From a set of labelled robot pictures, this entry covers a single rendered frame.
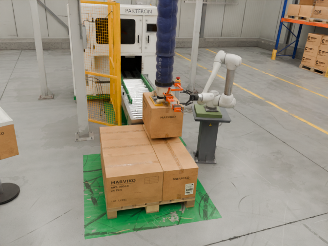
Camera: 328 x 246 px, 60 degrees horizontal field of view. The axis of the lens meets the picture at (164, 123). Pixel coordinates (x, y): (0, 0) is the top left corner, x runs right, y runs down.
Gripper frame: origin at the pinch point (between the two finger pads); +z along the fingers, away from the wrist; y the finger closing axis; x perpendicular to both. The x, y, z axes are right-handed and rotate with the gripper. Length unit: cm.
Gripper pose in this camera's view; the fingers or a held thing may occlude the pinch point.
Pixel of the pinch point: (180, 97)
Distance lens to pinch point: 338.4
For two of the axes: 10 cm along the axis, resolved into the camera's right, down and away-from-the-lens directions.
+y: -0.5, 9.1, 4.1
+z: -9.7, 0.6, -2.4
